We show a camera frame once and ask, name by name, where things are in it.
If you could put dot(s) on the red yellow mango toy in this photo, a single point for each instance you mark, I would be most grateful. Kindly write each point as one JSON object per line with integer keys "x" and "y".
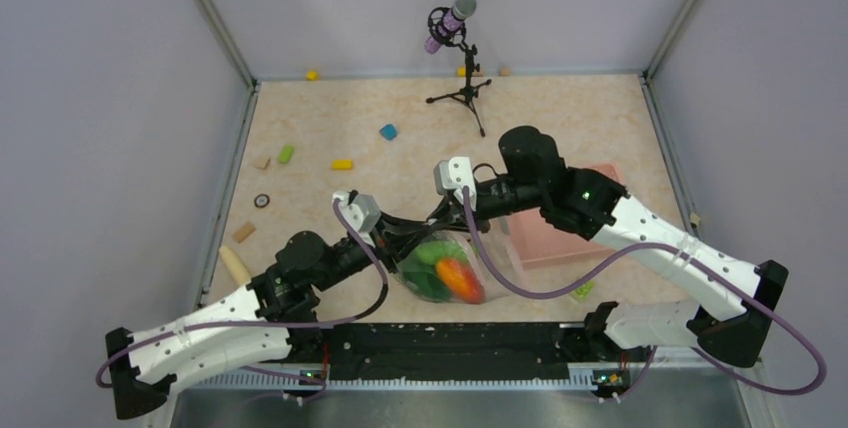
{"x": 460, "y": 279}

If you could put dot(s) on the small tan wooden cube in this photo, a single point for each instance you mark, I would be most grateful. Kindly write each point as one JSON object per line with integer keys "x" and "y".
{"x": 262, "y": 163}

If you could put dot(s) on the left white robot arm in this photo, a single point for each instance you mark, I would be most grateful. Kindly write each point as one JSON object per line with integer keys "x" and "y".
{"x": 265, "y": 319}

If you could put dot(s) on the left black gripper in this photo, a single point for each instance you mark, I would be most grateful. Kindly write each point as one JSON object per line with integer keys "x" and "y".
{"x": 394, "y": 234}

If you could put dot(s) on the purple microphone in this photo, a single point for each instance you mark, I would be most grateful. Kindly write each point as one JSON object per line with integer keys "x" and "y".
{"x": 446, "y": 25}

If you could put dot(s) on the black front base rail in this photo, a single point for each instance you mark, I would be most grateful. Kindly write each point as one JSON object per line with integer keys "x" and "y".
{"x": 442, "y": 352}

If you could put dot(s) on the blue block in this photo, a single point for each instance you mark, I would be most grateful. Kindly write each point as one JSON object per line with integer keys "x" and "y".
{"x": 388, "y": 132}

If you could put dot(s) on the tan wooden block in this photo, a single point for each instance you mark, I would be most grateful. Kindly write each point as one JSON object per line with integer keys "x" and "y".
{"x": 243, "y": 232}

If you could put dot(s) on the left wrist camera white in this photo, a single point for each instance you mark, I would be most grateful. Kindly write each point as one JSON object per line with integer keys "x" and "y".
{"x": 359, "y": 210}

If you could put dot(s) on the green bok choy toy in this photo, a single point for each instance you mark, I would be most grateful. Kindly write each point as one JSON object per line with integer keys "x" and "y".
{"x": 418, "y": 270}

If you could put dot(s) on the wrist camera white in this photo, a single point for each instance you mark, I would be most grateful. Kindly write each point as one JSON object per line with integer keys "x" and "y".
{"x": 454, "y": 177}
{"x": 359, "y": 210}

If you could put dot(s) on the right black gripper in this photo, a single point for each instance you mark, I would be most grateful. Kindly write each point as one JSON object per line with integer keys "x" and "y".
{"x": 454, "y": 219}

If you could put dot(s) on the black tripod mic stand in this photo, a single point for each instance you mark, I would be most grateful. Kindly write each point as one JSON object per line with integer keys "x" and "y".
{"x": 469, "y": 92}

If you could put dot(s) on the pink perforated plastic basket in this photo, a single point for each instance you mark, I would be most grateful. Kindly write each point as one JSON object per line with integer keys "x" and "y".
{"x": 535, "y": 244}

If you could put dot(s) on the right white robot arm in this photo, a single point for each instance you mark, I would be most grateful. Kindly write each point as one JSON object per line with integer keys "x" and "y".
{"x": 722, "y": 315}

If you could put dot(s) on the yellow rectangular block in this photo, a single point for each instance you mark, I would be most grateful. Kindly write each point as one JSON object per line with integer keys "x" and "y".
{"x": 342, "y": 165}

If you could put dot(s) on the green lego brick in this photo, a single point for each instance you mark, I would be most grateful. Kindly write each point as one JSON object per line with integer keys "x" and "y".
{"x": 583, "y": 291}

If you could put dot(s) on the small round wheel toy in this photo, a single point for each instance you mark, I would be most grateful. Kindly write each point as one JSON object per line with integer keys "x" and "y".
{"x": 261, "y": 201}

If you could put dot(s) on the cream wooden cylinder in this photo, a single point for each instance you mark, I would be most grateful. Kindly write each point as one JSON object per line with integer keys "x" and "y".
{"x": 234, "y": 266}

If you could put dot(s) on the green block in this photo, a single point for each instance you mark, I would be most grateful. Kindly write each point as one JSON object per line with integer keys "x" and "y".
{"x": 285, "y": 154}

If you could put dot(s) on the clear zip top bag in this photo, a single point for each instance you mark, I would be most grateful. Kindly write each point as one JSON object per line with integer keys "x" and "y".
{"x": 494, "y": 244}

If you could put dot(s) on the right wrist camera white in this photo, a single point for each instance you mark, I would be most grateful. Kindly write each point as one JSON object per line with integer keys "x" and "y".
{"x": 454, "y": 177}

